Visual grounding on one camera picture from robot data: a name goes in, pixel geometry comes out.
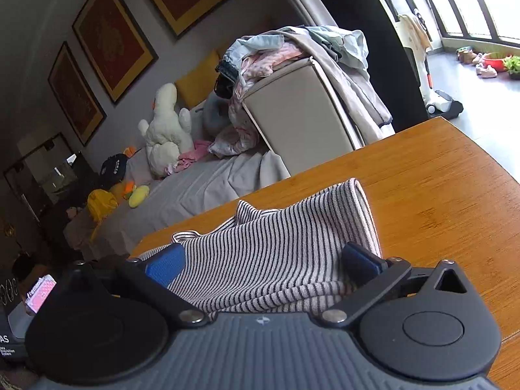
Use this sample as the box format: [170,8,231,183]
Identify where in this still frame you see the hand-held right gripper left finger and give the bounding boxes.
[67,243,208,328]

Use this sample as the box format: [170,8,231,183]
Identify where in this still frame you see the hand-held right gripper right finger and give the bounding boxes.
[319,242,469,327]

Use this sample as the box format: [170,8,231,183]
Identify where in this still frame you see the striped knit garment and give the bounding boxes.
[138,178,383,314]

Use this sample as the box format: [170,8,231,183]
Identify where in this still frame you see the phone with pink screen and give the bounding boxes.
[25,275,57,314]

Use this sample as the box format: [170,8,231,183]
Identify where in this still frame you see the yellow-green plush toy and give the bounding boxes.
[127,185,151,209]

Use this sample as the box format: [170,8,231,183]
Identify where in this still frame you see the grey bed sheet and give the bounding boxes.
[63,146,292,261]

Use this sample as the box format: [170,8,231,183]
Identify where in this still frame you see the yellow bag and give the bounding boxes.
[87,188,120,241]

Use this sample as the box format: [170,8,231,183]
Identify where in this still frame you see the orange-yellow plush toy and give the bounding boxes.
[109,180,137,201]

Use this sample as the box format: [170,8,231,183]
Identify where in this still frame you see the black cap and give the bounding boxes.
[98,153,129,190]

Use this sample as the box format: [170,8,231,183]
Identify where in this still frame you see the pink cloth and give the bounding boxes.
[166,139,213,174]

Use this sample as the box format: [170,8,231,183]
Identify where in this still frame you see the black side cabinet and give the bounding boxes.
[3,132,99,249]

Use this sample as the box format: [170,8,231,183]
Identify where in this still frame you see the white plush duck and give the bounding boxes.
[137,83,195,178]

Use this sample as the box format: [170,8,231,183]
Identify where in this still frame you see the pale pink hanging garment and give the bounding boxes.
[208,87,261,157]

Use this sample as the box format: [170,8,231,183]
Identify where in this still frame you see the grey cushion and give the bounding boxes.
[202,93,233,136]

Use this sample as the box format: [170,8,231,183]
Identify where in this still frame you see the beige sofa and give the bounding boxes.
[191,0,367,176]

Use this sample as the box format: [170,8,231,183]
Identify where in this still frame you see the grey-beige draped garment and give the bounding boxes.
[290,28,396,148]

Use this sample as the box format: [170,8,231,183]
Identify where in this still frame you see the white upright vacuum cleaner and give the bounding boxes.
[406,4,464,117]

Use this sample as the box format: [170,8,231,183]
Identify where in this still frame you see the yellow cushion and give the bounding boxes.
[175,49,222,110]

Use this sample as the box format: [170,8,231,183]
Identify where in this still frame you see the small framed red picture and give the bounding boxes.
[47,41,108,147]

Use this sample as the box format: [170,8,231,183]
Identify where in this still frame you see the dark folded garment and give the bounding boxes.
[213,60,241,100]

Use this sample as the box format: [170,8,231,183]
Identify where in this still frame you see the grey bay window sill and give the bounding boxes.
[422,36,520,131]

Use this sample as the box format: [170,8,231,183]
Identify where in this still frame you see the pink patterned garment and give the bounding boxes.
[240,43,306,87]

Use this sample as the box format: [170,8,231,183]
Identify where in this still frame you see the brown slippers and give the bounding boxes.
[456,46,483,65]

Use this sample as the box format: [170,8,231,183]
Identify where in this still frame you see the medium framed red picture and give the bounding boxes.
[72,0,159,105]

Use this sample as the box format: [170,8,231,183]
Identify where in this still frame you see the red basin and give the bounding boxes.
[481,51,513,73]

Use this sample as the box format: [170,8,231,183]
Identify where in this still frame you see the light blue shirt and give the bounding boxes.
[225,25,369,71]

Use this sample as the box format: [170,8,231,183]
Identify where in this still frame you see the green leafy plant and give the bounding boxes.
[503,54,520,80]

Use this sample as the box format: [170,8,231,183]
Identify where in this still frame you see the black-framed window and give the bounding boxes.
[422,0,520,48]

